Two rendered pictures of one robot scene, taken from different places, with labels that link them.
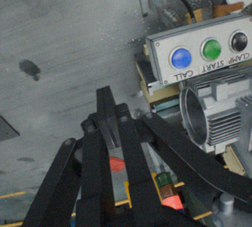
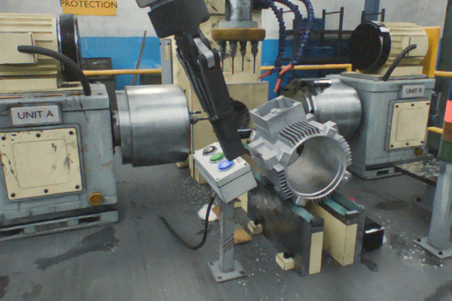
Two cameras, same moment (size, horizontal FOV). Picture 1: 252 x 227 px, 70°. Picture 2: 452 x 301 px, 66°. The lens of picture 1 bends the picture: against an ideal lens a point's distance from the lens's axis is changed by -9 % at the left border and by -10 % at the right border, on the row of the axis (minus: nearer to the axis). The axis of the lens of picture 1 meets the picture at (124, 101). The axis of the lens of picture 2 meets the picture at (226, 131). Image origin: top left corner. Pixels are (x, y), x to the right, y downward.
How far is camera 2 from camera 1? 0.49 m
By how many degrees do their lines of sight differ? 65
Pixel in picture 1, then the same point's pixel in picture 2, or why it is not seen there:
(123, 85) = (358, 282)
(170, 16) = (222, 222)
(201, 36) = (209, 165)
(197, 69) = not seen: hidden behind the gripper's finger
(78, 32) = not seen: outside the picture
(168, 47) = (218, 174)
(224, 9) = not seen: hidden behind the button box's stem
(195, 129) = (339, 162)
